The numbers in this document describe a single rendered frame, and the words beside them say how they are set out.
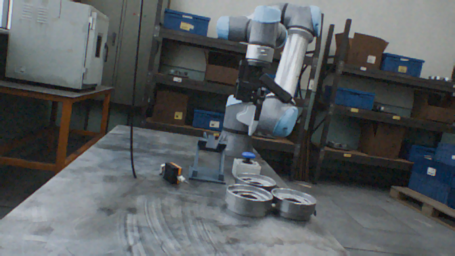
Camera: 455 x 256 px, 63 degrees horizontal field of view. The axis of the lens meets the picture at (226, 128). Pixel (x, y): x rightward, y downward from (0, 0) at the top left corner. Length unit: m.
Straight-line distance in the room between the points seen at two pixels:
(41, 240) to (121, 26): 4.18
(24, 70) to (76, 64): 0.37
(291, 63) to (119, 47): 3.45
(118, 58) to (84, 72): 1.73
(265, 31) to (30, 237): 0.75
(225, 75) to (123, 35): 1.30
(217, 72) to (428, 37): 3.02
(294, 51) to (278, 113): 0.25
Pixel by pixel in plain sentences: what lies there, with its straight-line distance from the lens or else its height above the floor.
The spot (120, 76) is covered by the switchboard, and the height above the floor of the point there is 0.89.
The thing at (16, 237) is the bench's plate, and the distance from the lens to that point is 0.64.
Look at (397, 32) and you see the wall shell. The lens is 5.67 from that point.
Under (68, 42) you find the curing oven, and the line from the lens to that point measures 3.04.
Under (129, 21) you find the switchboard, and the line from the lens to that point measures 4.70.
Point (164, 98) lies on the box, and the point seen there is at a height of 0.74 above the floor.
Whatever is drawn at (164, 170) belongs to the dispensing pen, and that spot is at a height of 0.82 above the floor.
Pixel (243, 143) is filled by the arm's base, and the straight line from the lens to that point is 1.40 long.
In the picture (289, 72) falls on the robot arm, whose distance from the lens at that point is 1.42.
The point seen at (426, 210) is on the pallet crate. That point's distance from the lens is 4.68.
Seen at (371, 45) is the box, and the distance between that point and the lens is 4.89.
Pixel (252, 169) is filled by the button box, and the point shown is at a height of 0.83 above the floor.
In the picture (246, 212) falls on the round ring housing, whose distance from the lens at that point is 0.81.
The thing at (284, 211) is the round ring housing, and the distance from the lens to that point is 0.85.
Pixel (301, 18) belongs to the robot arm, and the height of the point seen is 1.35.
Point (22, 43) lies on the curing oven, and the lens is 3.14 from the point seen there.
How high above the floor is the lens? 1.08
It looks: 7 degrees down
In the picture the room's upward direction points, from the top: 10 degrees clockwise
